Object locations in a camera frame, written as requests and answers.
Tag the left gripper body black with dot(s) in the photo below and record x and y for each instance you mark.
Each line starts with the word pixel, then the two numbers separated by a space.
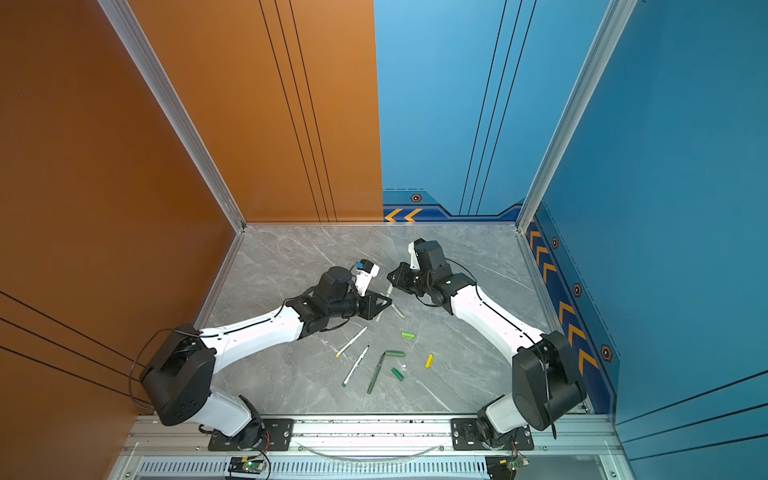
pixel 365 305

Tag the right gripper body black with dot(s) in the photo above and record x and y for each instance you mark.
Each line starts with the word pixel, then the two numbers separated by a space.
pixel 413 281

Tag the white pen dark green end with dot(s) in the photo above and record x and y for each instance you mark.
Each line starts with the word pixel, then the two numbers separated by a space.
pixel 382 303

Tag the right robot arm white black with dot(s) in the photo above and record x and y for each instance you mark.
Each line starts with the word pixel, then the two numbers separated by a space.
pixel 546 380

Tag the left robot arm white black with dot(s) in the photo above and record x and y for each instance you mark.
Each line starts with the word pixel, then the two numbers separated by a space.
pixel 178 377

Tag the white pen yellow end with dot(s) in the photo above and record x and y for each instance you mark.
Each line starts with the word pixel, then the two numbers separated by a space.
pixel 350 342

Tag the white pen light green end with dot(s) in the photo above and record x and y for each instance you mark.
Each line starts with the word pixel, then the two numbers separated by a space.
pixel 398 311

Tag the white pen green tip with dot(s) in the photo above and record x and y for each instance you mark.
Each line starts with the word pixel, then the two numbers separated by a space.
pixel 355 366

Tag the dark green capped pen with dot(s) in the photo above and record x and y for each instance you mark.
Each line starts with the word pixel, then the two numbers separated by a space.
pixel 378 367

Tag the left green circuit board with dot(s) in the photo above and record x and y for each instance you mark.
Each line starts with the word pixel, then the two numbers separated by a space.
pixel 248 467

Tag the green circuit board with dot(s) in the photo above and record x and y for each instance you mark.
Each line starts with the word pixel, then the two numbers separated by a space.
pixel 505 467
pixel 248 467

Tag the right green circuit board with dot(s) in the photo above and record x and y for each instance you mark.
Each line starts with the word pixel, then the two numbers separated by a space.
pixel 505 467

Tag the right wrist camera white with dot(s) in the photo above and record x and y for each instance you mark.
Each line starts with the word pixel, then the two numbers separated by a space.
pixel 414 261

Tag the aluminium front rail frame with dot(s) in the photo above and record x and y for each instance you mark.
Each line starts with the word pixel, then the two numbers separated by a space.
pixel 375 446

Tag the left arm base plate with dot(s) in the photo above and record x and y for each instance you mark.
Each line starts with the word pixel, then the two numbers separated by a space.
pixel 270 435

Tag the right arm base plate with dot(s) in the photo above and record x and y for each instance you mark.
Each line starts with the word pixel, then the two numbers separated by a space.
pixel 468 434

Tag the left aluminium corner post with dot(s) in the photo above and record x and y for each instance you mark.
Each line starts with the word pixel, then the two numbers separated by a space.
pixel 126 25

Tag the aluminium corner post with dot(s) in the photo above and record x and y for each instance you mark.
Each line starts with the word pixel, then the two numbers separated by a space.
pixel 609 32
pixel 126 25

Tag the right aluminium corner post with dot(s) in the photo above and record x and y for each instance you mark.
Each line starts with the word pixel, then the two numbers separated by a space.
pixel 609 32

